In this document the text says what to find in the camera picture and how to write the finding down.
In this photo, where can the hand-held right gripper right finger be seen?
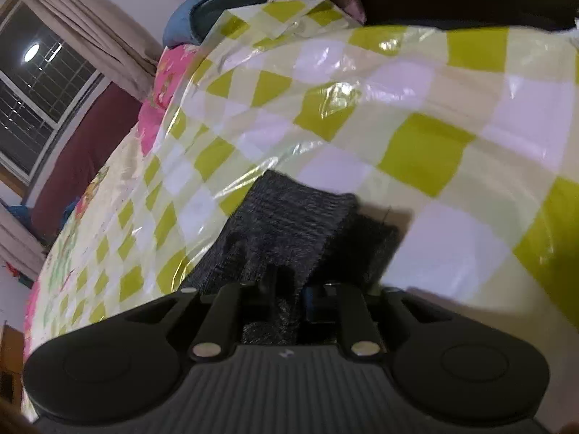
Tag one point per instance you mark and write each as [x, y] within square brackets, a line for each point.
[312, 300]

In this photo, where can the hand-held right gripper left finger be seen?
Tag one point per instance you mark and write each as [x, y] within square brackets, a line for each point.
[269, 280]

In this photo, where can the dark grey pants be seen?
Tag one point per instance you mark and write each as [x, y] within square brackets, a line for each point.
[289, 226]

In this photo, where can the green checkered plastic sheet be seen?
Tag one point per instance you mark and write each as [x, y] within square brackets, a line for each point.
[407, 99]

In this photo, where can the maroon covered window seat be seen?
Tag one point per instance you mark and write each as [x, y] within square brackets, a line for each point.
[86, 153]

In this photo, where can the pink printed bedsheet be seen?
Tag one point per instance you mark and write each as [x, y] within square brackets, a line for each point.
[156, 77]

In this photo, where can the beige curtain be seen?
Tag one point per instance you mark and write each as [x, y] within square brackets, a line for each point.
[90, 22]
[20, 244]

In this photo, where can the wooden cabinet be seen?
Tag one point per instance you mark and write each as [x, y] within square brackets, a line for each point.
[10, 370]

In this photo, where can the large blue pillow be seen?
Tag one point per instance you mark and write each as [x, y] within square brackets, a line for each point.
[199, 13]

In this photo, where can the barred window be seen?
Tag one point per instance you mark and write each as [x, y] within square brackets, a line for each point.
[40, 86]

